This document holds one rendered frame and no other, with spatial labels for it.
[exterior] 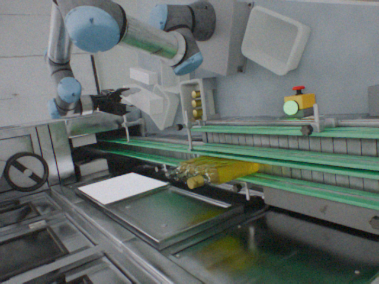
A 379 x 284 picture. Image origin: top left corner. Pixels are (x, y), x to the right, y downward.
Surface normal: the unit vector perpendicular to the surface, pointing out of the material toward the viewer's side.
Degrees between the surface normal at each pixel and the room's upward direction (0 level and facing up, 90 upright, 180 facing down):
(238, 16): 90
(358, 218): 0
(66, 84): 90
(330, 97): 0
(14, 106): 90
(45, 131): 90
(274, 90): 0
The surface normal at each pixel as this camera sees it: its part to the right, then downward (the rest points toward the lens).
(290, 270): -0.14, -0.98
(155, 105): 0.58, 0.37
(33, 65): 0.57, 0.04
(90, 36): 0.31, 0.90
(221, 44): -0.81, 0.22
